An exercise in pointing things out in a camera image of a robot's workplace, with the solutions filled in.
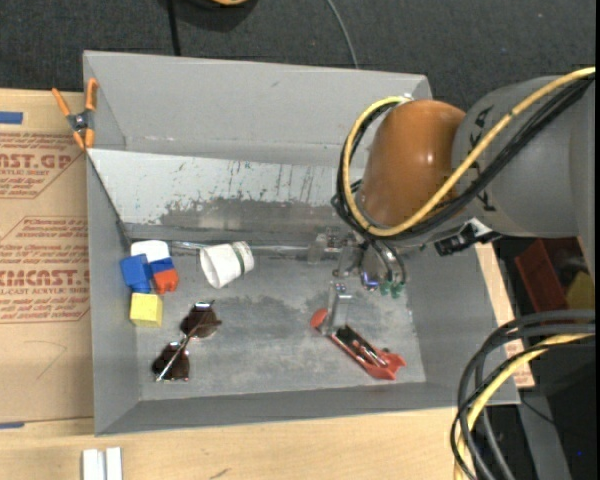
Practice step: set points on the white block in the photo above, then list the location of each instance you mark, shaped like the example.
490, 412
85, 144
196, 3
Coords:
150, 249

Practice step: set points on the white paper cup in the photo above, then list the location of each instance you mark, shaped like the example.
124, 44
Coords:
222, 265

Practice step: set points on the red hand tool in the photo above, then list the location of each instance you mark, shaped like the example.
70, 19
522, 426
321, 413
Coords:
365, 350

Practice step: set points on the yellow block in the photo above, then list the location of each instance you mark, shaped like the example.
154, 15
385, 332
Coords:
146, 310

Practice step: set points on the brown cardboard board, red print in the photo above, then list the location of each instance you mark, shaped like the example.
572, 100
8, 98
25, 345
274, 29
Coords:
40, 348

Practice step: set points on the orange and blue block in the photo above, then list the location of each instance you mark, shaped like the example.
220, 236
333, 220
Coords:
165, 278

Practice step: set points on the grey metal bin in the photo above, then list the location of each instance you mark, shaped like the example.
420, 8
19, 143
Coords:
280, 348

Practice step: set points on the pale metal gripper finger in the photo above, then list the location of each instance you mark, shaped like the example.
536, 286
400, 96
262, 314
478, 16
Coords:
338, 308
316, 255

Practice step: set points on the dark brown sunglasses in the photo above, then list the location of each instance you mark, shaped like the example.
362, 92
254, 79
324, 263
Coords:
200, 322

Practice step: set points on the black cylinder on white bracket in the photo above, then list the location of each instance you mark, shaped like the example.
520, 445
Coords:
457, 240

